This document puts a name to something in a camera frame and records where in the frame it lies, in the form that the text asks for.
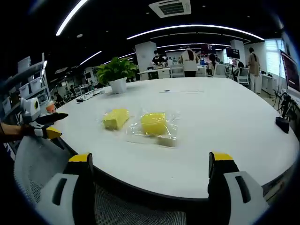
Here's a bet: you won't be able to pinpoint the small white silicone block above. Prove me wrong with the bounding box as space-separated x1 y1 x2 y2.
156 135 178 148

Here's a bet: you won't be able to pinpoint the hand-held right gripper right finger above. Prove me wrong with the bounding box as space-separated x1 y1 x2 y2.
207 151 270 225

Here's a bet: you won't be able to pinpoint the grey metal shelf rack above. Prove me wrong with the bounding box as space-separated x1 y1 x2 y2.
0 52 51 118

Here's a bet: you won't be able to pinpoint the large computer monitor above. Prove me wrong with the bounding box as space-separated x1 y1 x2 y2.
280 50 300 92

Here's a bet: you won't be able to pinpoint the short ceiling light strip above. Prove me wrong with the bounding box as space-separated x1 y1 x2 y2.
79 51 103 66

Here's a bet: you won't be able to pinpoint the long straight ceiling light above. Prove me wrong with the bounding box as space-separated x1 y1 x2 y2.
55 0 89 36

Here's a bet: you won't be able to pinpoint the ceiling air vent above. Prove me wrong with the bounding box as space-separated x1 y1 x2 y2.
149 0 192 18

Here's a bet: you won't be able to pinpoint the black tangled cables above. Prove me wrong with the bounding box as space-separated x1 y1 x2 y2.
273 91 296 118

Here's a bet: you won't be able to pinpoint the white office desk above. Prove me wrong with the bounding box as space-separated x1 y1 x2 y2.
138 67 171 81

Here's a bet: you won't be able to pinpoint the round yellow silicone block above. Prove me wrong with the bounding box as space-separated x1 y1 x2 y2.
140 112 168 137

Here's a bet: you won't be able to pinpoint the rectangular yellow silicone block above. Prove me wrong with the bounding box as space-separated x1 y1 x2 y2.
102 108 131 131

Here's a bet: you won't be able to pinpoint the person's left hand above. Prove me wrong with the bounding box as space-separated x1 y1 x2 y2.
20 123 36 139

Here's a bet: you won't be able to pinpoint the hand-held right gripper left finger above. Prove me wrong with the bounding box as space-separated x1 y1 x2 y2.
35 152 96 225

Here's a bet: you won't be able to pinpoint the hanging dark screen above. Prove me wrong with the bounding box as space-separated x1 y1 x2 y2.
201 43 216 52
226 47 241 59

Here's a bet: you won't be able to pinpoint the white storage box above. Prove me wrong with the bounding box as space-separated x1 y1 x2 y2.
18 56 31 71

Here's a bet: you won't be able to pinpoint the small black object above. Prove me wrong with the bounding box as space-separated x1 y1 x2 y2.
275 116 291 134

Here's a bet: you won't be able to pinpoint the clear storage box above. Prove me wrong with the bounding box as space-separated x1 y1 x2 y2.
18 83 31 97

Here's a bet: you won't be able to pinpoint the curved ceiling light strip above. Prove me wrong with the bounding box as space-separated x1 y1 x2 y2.
126 24 265 41

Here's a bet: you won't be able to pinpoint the potted green plant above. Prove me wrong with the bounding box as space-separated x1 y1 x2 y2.
95 57 139 94

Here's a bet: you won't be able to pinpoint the white power strip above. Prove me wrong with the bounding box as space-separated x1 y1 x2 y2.
76 90 105 103

